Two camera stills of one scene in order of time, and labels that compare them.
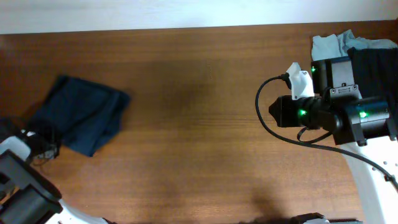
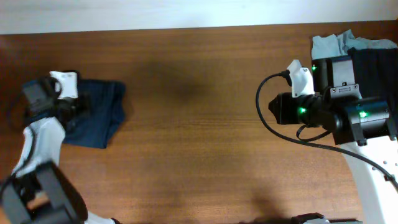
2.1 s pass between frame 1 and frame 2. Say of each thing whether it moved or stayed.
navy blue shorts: moved
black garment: stayed
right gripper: stayed
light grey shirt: stayed
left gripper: moved
